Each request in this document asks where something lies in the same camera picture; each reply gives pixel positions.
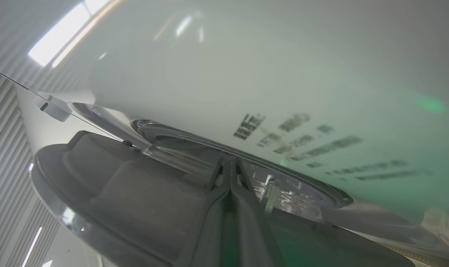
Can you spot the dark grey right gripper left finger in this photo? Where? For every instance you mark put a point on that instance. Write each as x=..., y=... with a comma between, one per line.
x=209, y=230

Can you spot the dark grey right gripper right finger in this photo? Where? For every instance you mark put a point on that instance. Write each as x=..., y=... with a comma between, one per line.
x=252, y=230

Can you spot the round dark washing machine door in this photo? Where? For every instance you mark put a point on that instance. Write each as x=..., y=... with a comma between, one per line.
x=135, y=193

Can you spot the cream perforated laundry basket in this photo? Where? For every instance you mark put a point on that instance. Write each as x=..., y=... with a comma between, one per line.
x=413, y=256

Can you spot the white front-load washing machine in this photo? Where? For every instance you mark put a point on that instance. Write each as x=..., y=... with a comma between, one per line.
x=246, y=55

